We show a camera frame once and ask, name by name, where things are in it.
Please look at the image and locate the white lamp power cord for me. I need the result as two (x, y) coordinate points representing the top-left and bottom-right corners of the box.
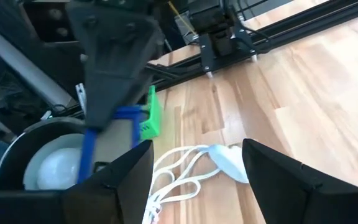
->
(141, 143), (250, 224)

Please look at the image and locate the yellow extension cord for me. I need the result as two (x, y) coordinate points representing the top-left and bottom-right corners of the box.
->
(168, 1), (198, 37)

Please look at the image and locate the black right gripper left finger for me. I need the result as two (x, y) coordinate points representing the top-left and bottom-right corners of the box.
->
(0, 139), (155, 224)

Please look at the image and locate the pale green desk lamp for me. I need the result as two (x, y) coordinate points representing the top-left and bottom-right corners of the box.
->
(0, 116), (88, 191)

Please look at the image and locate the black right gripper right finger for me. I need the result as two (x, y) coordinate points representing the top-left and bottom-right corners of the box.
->
(241, 138), (358, 224)

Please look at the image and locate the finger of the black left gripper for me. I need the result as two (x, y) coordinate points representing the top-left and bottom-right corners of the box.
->
(66, 6), (165, 130)

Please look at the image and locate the green plastic basket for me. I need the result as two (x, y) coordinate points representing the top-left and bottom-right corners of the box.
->
(139, 85), (163, 141)

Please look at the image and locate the black aluminium rig frame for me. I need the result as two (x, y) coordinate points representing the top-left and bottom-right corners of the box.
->
(146, 0), (358, 91)

